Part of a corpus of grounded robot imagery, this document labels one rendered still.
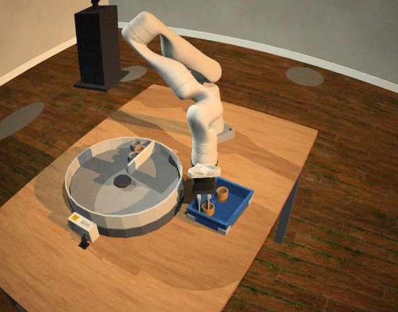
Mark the blue open-top crate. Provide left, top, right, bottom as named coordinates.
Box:
left=187, top=177, right=253, bottom=235

